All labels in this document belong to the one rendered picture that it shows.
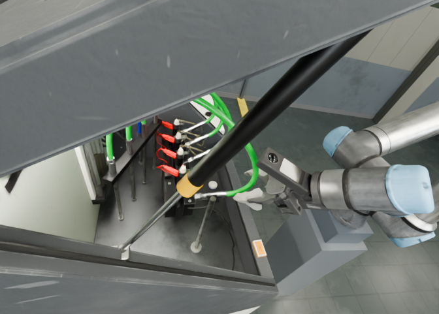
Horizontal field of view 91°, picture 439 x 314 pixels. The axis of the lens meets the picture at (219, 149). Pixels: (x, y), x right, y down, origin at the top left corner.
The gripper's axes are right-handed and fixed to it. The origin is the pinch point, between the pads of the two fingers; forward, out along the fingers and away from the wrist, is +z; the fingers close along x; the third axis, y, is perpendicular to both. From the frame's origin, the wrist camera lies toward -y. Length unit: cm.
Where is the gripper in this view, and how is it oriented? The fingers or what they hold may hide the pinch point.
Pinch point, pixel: (241, 183)
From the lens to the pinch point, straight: 57.1
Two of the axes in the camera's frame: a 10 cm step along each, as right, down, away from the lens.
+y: 5.6, 6.9, 4.5
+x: 4.3, -7.1, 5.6
